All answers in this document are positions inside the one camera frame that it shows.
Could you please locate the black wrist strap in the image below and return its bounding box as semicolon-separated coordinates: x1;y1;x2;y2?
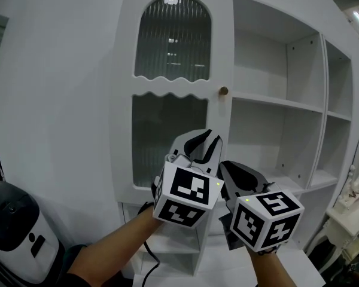
256;246;278;256

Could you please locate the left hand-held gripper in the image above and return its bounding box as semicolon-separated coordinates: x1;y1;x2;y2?
151;129;225;229

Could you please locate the glass cabinet door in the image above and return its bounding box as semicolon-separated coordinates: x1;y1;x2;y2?
112;0;236;204

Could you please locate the white and black robot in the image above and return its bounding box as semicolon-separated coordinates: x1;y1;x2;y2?
0;180;63;285

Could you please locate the white cabinet with shelves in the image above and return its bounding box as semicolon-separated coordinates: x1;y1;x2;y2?
112;0;359;287

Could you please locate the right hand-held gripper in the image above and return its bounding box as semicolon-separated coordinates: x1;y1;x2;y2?
218;160;305;252

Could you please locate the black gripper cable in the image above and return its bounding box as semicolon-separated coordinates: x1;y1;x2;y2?
136;201;162;287

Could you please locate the person's left forearm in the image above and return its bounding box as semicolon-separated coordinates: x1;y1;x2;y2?
67;206;165;287

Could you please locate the white ornate dressing table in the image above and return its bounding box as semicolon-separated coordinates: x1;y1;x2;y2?
305;203;359;277

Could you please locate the person's dark sleeve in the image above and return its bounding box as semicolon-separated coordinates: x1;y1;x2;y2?
58;243;89;287

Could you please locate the person's right forearm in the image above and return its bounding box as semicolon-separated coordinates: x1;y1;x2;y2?
247;245;297;287

